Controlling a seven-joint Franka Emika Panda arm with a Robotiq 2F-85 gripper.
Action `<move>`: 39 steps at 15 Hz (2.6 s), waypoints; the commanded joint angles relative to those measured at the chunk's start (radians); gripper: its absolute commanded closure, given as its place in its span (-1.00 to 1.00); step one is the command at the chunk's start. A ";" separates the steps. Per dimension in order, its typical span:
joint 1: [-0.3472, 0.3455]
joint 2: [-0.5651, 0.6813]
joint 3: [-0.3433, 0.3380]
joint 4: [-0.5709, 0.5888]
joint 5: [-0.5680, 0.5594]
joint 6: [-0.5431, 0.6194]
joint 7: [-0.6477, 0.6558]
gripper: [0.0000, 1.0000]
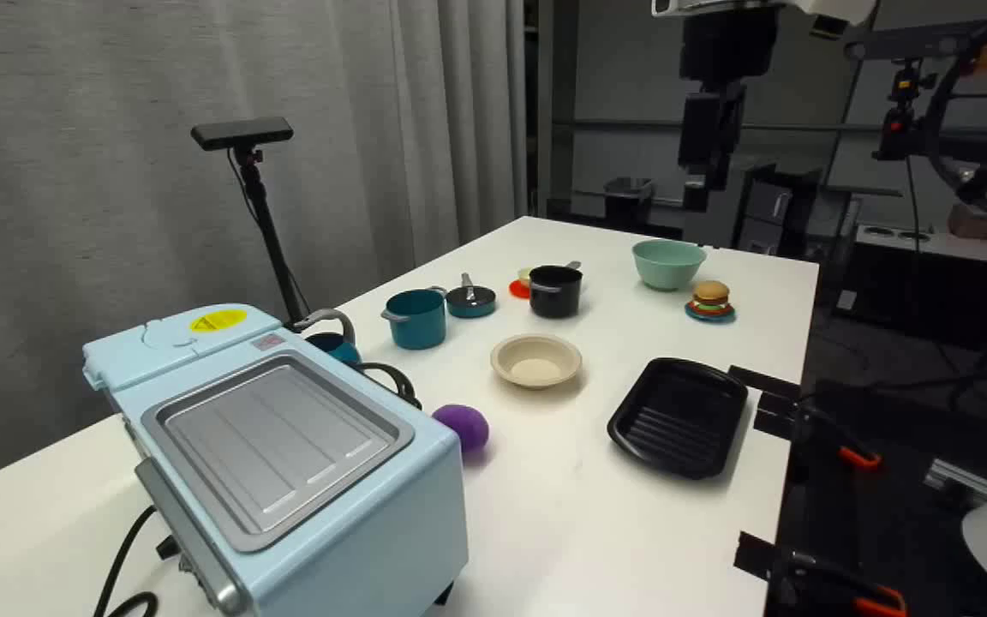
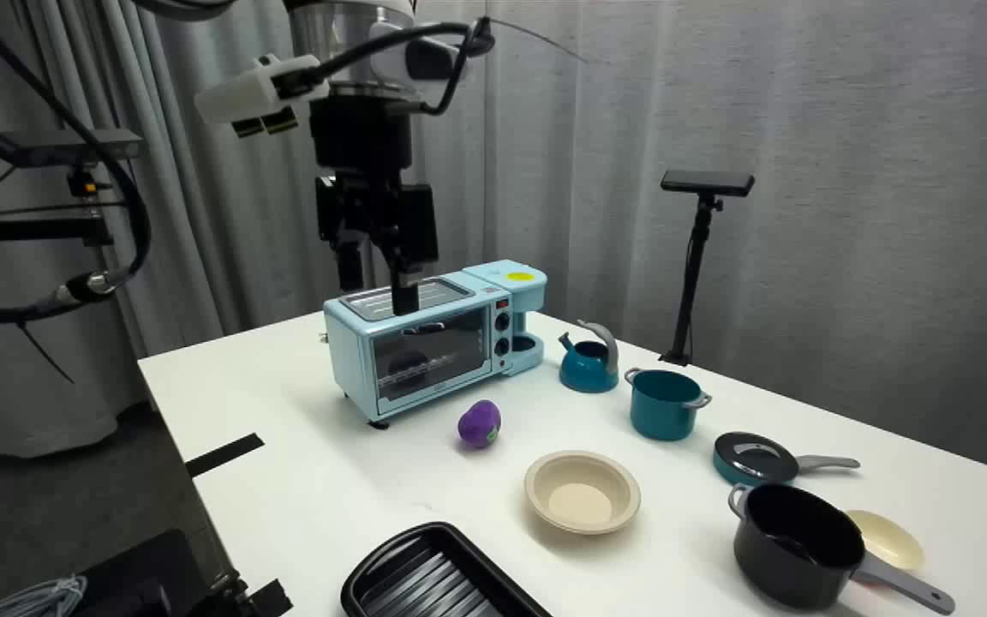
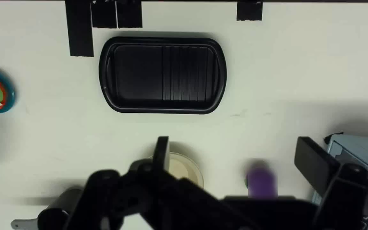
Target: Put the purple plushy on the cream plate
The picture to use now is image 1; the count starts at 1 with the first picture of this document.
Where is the blue round coaster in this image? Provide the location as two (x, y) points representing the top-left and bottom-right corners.
(683, 298), (740, 329)

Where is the toy burger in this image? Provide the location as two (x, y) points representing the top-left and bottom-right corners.
(690, 277), (735, 320)

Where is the teal bowl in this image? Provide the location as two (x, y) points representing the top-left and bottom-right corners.
(627, 237), (709, 296)

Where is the black toaster power cable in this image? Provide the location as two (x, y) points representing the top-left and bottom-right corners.
(90, 504), (169, 617)

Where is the camera on dark stand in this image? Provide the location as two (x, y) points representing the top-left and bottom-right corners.
(838, 17), (987, 165)

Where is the black mug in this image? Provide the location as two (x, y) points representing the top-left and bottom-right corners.
(525, 259), (587, 321)

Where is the teal cooking pot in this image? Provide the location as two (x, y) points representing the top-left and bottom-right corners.
(380, 285), (451, 352)

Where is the black grill pan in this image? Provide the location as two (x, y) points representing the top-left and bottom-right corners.
(602, 352), (755, 480)

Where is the black camera bar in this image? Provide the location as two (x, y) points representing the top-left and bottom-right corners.
(190, 114), (299, 155)

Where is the purple plushy ball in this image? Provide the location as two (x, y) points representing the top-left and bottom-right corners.
(432, 400), (493, 463)

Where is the teal cup with handle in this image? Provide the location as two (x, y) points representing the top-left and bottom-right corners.
(306, 308), (367, 370)

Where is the black background chair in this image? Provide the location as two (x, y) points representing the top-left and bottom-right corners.
(731, 160), (826, 259)

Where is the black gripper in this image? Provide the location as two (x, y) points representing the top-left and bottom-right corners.
(675, 7), (782, 215)

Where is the teal pot lid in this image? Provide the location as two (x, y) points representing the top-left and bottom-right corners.
(442, 272), (499, 321)

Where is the black looped cable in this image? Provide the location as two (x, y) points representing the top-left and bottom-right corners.
(352, 359), (426, 410)

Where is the black tripod stand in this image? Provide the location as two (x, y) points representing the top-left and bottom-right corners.
(228, 139), (315, 331)

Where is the light blue toaster oven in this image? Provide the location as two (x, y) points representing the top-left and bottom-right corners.
(78, 300), (472, 617)

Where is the cream plate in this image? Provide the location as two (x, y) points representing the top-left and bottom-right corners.
(489, 331), (587, 393)

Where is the black clamp orange handle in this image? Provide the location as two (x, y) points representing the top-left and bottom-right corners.
(727, 364), (886, 475)
(731, 526), (910, 617)

